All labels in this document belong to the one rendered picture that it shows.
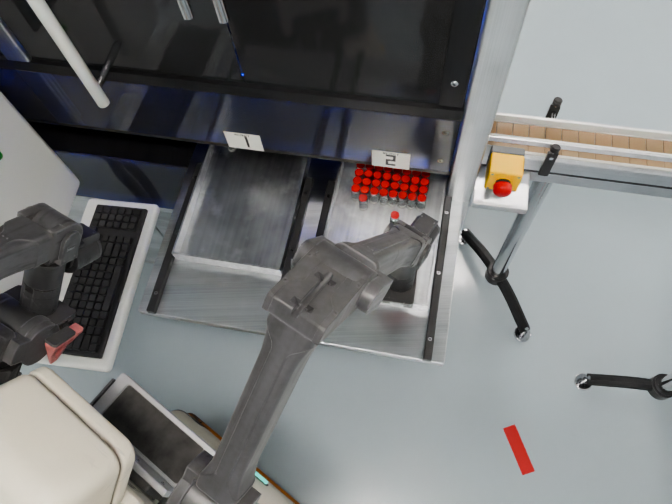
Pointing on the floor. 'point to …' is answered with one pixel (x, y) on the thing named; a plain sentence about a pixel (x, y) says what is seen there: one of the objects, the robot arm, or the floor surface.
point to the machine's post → (484, 93)
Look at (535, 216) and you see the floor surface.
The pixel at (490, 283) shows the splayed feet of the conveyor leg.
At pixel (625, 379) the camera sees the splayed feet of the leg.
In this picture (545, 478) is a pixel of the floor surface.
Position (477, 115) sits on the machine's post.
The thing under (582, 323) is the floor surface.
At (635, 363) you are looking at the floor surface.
